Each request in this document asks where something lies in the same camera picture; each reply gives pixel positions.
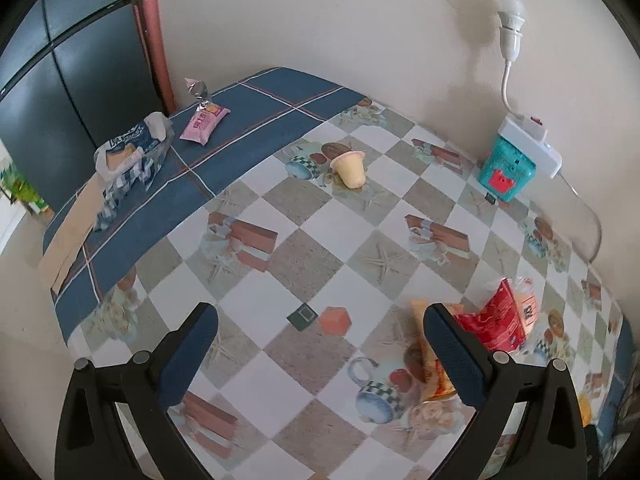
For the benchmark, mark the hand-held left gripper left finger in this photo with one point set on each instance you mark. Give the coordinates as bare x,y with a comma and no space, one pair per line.
187,355

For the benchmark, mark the green printed bag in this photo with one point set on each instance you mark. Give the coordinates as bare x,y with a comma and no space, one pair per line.
22,187

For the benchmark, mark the yellow pudding cup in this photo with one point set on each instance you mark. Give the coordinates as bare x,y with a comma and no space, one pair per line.
350,170

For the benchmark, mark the tan cardboard sheet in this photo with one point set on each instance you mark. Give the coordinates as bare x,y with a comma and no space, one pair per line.
70,235

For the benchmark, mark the clear plastic sheet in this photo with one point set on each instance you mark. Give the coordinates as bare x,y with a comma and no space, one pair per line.
590,230

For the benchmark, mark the blue and white checked bag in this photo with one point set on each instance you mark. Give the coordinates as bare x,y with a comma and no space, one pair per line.
132,160

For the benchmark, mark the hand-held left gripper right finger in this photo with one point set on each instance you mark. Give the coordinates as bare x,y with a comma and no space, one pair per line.
457,360

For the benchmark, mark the white power strip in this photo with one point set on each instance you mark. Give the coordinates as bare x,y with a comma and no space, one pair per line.
542,155

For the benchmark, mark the small pink snack packet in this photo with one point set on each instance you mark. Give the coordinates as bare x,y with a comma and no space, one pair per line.
202,125

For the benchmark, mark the white gooseneck bulb lamp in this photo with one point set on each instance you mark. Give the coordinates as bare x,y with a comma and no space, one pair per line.
511,15

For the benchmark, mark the silver candy wrapper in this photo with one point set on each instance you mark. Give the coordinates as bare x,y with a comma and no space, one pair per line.
198,90

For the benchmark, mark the teal box with red crab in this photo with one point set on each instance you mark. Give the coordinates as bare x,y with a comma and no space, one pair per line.
505,170

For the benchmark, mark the tan pastry packet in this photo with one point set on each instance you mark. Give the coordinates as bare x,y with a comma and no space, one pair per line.
436,382

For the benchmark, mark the copper coloured pipe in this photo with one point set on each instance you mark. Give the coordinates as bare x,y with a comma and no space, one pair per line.
152,55

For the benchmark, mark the dark cabinet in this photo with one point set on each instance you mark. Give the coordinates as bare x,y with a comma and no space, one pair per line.
75,75

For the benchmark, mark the red snack packet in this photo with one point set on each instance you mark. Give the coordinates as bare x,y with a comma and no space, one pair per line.
495,320

